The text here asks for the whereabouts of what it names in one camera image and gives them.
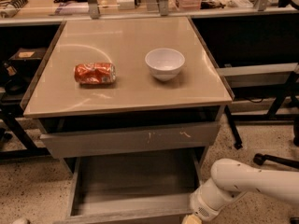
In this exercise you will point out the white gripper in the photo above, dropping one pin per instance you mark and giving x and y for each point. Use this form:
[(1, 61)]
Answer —
[(202, 206)]

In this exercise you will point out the grey drawer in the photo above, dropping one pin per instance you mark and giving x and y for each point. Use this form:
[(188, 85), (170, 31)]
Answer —
[(135, 188), (128, 140)]

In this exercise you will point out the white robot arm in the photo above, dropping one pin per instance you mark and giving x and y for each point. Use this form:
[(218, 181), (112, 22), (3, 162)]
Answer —
[(230, 180)]

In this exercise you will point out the grey top drawer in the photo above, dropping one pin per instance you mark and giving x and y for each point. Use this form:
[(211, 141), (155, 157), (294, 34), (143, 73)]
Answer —
[(128, 140)]

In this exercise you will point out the grey drawer cabinet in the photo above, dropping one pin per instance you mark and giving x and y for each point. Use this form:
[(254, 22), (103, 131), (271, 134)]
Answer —
[(136, 99)]

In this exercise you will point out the black office chair base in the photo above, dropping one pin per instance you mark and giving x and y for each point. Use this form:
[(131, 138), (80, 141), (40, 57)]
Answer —
[(261, 158)]

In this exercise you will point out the white bowl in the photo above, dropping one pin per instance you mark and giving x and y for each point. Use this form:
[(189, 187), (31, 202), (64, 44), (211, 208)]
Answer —
[(164, 64)]

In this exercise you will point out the crushed orange soda can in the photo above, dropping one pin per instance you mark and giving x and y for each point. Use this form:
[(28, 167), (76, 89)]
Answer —
[(95, 73)]

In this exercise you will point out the black box with label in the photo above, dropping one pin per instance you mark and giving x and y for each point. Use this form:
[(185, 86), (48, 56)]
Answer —
[(28, 54)]

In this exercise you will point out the long workbench shelf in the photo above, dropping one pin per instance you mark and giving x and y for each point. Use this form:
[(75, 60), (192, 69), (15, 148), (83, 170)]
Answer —
[(17, 12)]

